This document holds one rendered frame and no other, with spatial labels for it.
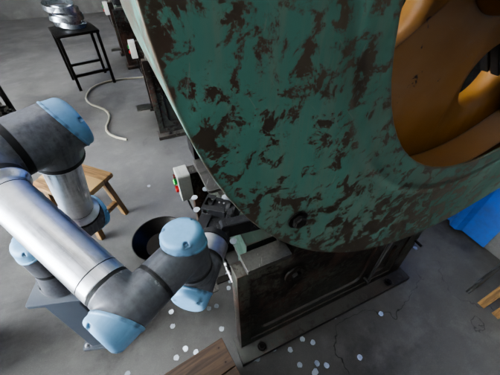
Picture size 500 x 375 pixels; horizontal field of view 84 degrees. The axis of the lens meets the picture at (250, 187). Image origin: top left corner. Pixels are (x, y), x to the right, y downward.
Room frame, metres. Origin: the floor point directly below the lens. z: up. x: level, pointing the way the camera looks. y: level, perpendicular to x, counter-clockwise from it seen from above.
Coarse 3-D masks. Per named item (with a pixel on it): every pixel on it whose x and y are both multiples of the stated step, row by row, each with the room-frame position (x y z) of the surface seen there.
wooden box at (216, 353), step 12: (216, 348) 0.28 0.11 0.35; (192, 360) 0.25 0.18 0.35; (204, 360) 0.25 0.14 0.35; (216, 360) 0.25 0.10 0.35; (228, 360) 0.25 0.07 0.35; (168, 372) 0.21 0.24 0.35; (180, 372) 0.21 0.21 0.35; (192, 372) 0.21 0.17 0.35; (204, 372) 0.21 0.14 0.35; (216, 372) 0.21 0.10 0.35; (228, 372) 0.21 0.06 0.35
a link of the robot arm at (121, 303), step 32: (0, 160) 0.37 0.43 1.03; (0, 192) 0.32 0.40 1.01; (32, 192) 0.33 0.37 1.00; (0, 224) 0.29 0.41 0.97; (32, 224) 0.27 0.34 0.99; (64, 224) 0.28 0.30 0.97; (64, 256) 0.23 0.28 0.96; (96, 256) 0.23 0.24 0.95; (96, 288) 0.19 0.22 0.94; (128, 288) 0.19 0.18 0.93; (160, 288) 0.20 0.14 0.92; (96, 320) 0.15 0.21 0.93; (128, 320) 0.15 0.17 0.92
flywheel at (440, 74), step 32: (416, 0) 0.35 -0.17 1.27; (448, 0) 0.34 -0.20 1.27; (480, 0) 0.35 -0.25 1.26; (416, 32) 0.32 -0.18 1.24; (448, 32) 0.35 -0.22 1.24; (480, 32) 0.37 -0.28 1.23; (416, 64) 0.33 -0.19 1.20; (448, 64) 0.36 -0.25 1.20; (416, 96) 0.34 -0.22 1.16; (448, 96) 0.37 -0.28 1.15; (480, 96) 0.42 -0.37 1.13; (416, 128) 0.36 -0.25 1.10; (448, 128) 0.39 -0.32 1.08; (480, 128) 0.42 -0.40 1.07; (416, 160) 0.36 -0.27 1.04; (448, 160) 0.37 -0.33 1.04
